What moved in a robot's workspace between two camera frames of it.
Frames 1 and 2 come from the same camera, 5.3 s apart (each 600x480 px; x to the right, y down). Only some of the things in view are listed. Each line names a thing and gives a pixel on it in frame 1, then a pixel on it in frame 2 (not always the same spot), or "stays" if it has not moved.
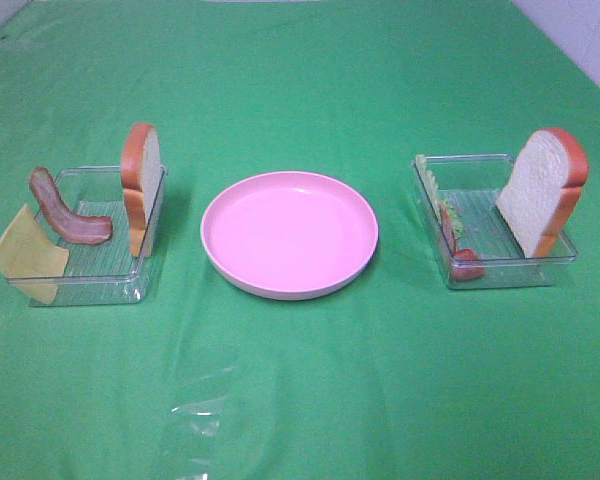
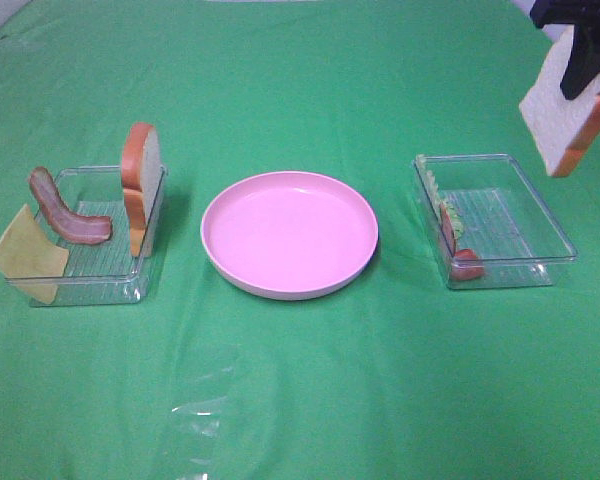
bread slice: [546, 186] to [563, 128]
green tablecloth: [395, 377] stays
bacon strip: [71, 226] stays
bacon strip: [465, 265] stays
